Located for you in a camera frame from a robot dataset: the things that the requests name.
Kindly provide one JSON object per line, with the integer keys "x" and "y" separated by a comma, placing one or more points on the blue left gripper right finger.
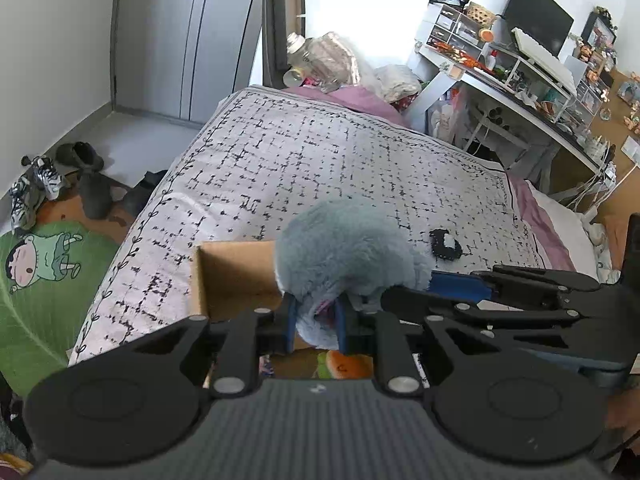
{"x": 340, "y": 325}

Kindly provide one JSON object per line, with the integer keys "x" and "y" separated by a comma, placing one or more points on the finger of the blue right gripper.
{"x": 464, "y": 287}

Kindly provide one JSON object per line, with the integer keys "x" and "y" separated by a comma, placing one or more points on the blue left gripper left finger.
{"x": 290, "y": 305}

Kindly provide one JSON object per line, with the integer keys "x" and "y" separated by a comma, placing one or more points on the black fabric pouch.
{"x": 444, "y": 245}

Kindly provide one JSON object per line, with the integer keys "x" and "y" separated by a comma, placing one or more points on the hamburger plush toy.
{"x": 335, "y": 365}

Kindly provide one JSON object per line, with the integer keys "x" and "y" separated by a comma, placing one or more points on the blue plush toy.
{"x": 347, "y": 245}

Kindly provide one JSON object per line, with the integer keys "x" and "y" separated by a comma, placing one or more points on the planet print tissue pack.
{"x": 265, "y": 367}

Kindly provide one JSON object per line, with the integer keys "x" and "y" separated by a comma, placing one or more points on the brown cardboard box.
{"x": 234, "y": 291}

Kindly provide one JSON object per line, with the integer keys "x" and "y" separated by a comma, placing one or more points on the pink bed sheet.
{"x": 556, "y": 255}

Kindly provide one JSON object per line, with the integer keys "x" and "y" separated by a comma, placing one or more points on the black white patterned blanket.
{"x": 267, "y": 155}

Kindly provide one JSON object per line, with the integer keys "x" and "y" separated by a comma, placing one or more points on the white desk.
{"x": 446, "y": 73}

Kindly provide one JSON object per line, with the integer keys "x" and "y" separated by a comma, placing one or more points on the white keyboard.
{"x": 530, "y": 48}

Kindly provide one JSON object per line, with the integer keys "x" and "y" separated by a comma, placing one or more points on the green cartoon floor mat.
{"x": 49, "y": 278}

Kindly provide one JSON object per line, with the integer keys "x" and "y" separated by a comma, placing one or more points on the clear plastic jar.
{"x": 309, "y": 65}

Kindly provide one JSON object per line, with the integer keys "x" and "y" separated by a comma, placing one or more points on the dark slippers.
{"x": 80, "y": 155}

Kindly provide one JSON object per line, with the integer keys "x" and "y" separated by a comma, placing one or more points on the white desk shelf organizer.
{"x": 449, "y": 26}

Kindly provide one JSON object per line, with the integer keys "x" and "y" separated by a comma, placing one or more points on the grey white sneakers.
{"x": 41, "y": 181}

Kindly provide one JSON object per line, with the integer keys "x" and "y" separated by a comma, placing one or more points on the black computer monitor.
{"x": 543, "y": 20}

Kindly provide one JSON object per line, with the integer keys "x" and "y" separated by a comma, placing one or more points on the leaning framed board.
{"x": 279, "y": 19}

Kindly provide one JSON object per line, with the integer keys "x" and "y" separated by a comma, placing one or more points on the grey door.
{"x": 176, "y": 59}

